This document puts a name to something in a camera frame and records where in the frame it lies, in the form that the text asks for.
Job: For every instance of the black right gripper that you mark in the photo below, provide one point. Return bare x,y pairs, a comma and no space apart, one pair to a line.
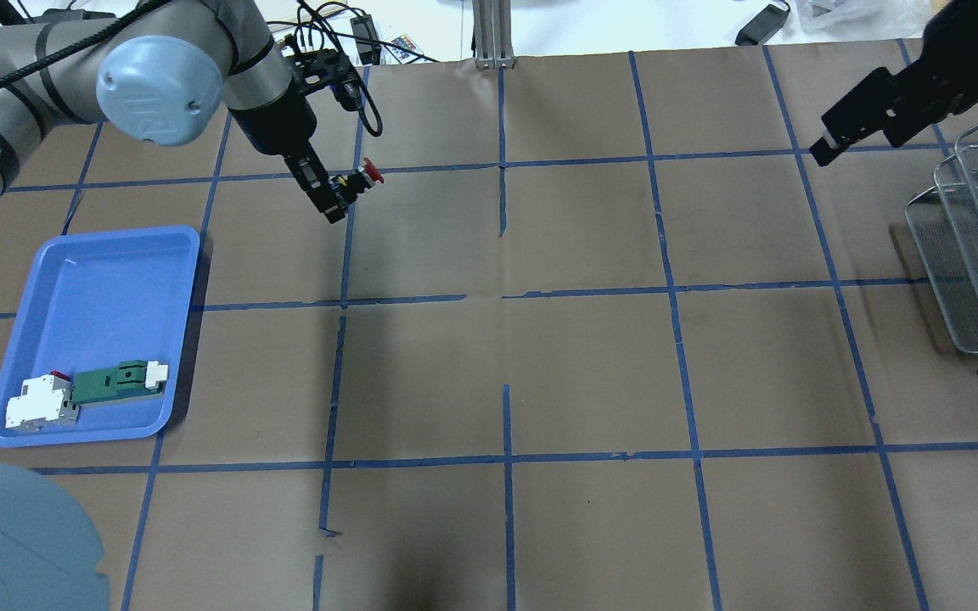
963,53

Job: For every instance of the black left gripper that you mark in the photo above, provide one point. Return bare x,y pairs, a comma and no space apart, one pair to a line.
271,127

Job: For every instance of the red emergency stop button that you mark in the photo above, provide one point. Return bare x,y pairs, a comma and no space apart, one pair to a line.
348,187

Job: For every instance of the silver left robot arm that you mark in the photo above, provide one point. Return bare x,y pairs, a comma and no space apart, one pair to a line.
159,74

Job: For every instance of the clear plastic bag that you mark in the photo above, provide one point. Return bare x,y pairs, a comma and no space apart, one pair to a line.
864,19

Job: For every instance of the black power adapter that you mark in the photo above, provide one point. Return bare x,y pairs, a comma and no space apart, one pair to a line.
761,27

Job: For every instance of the blue plastic tray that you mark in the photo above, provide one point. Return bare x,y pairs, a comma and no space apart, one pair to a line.
93,300

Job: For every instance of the green terminal block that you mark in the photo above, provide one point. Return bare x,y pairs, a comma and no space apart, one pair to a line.
128,380

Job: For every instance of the white circuit breaker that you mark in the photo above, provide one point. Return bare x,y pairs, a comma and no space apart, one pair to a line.
41,402

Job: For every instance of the aluminium extrusion post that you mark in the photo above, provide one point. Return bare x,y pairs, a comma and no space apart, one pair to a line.
493,41

